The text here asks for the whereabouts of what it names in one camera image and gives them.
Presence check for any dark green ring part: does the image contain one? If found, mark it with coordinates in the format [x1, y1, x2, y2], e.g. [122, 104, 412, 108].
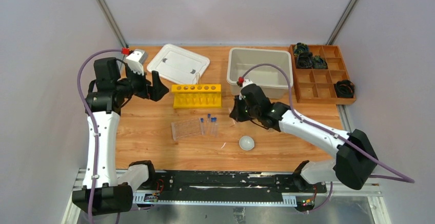
[312, 55, 328, 69]
[293, 43, 309, 56]

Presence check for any wooden compartment tray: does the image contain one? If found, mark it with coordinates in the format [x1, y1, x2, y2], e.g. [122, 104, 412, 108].
[288, 45, 356, 105]

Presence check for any dark green ring part top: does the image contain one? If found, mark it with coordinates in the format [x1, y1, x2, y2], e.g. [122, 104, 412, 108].
[293, 43, 309, 56]

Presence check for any blue capped tube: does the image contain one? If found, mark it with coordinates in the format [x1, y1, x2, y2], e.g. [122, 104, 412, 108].
[200, 118, 205, 135]
[211, 117, 219, 137]
[206, 113, 211, 127]
[209, 117, 215, 135]

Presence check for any white plastic bin lid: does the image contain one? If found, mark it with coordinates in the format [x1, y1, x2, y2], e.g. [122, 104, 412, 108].
[147, 44, 210, 85]

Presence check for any yellow test tube rack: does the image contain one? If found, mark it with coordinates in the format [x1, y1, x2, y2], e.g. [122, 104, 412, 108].
[171, 84, 222, 109]

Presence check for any clear acrylic tube rack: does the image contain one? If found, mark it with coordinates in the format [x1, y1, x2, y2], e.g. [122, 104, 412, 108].
[171, 118, 202, 141]

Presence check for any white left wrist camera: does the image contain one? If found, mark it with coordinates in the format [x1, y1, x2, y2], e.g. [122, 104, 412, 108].
[125, 49, 148, 75]

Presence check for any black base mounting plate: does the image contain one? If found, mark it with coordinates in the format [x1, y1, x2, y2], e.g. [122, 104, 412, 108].
[124, 170, 328, 203]

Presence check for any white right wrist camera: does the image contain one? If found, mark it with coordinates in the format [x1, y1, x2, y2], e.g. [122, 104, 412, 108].
[237, 78, 253, 100]

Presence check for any black ring part on tray edge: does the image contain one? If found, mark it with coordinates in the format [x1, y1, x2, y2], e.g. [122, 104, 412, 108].
[333, 79, 355, 98]

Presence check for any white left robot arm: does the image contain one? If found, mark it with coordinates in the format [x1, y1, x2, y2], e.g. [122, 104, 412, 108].
[72, 57, 169, 216]

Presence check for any white plastic bin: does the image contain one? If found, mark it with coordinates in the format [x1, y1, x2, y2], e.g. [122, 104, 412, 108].
[227, 47, 293, 99]

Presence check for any dark green ring part right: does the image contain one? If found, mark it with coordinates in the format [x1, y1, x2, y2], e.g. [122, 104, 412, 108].
[312, 55, 328, 69]

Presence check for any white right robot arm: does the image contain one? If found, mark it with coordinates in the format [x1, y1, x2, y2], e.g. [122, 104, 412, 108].
[229, 83, 377, 192]

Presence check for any aluminium frame rail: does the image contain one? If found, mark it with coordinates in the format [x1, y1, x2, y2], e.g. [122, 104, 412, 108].
[61, 169, 392, 224]

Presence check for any clear test tube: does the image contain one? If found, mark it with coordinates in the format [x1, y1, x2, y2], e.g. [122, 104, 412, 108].
[195, 72, 201, 85]

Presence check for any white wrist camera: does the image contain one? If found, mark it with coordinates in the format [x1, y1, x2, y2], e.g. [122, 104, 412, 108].
[237, 78, 253, 100]
[125, 49, 148, 75]

